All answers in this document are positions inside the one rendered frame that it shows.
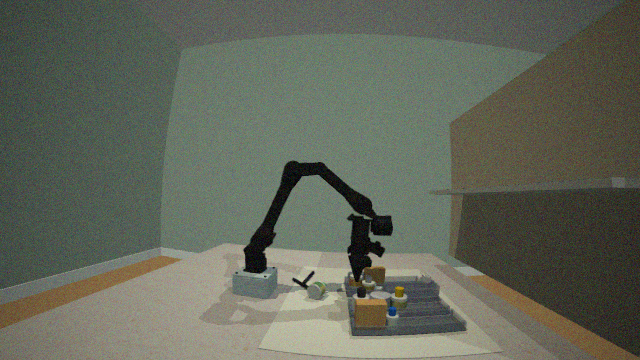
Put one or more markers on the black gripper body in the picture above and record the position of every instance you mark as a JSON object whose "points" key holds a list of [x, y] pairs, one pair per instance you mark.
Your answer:
{"points": [[358, 251]]}

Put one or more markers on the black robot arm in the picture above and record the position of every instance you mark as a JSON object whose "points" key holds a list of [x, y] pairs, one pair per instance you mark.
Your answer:
{"points": [[255, 259]]}

